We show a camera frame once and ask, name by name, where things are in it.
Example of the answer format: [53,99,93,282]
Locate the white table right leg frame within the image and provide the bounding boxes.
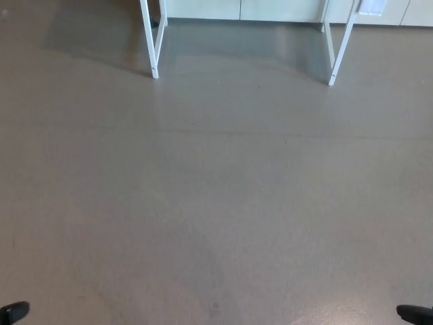
[320,0,361,87]

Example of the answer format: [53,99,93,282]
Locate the black shoe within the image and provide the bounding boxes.
[0,301,31,325]
[396,304,433,325]

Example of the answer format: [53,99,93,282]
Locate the white table left leg frame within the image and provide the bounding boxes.
[139,0,168,79]

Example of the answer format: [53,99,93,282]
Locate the white table leg frame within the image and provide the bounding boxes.
[320,0,361,87]
[139,0,168,79]

